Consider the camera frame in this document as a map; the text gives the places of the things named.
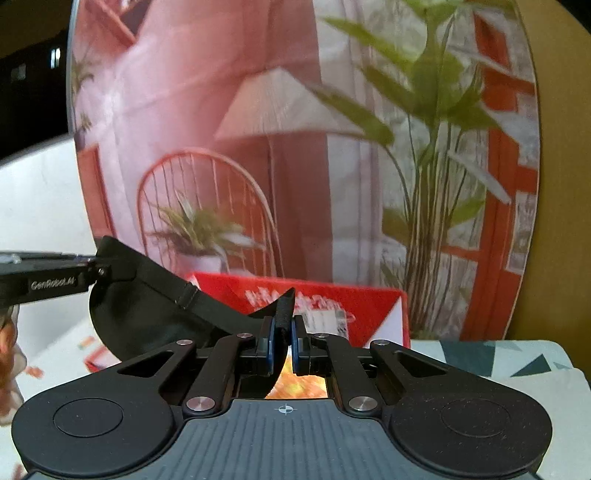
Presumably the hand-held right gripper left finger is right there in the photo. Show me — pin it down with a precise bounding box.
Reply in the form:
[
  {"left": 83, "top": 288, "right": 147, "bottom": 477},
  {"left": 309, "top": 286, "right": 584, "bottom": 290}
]
[{"left": 117, "top": 316, "right": 279, "bottom": 419}]

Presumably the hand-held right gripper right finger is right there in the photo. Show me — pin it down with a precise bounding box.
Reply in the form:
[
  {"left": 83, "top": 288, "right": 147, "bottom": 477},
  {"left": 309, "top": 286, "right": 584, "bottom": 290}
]
[{"left": 290, "top": 316, "right": 450, "bottom": 419}]

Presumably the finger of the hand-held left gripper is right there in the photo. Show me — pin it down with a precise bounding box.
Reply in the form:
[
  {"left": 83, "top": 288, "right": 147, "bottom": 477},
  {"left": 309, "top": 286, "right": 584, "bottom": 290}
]
[{"left": 69, "top": 256, "right": 113, "bottom": 280}]

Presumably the black eye mask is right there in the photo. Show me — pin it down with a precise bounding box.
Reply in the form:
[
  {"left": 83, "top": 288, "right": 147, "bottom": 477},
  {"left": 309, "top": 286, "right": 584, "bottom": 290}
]
[{"left": 88, "top": 235, "right": 296, "bottom": 398}]

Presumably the red strawberry cardboard box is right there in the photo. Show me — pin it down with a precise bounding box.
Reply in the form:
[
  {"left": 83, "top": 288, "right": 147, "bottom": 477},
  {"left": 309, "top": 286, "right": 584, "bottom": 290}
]
[{"left": 188, "top": 271, "right": 413, "bottom": 350}]

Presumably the orange white plush toy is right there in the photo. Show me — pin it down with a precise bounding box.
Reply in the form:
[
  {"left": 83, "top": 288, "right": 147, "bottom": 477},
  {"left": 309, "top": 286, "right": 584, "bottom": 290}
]
[{"left": 0, "top": 307, "right": 26, "bottom": 425}]

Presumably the patterned tablecloth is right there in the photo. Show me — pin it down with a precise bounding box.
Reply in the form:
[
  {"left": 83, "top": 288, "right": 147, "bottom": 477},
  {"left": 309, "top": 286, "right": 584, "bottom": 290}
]
[{"left": 14, "top": 318, "right": 591, "bottom": 480}]

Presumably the printed room backdrop cloth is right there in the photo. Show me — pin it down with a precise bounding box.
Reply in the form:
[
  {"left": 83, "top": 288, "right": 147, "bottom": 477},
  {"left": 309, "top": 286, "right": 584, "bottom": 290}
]
[{"left": 67, "top": 0, "right": 541, "bottom": 343}]

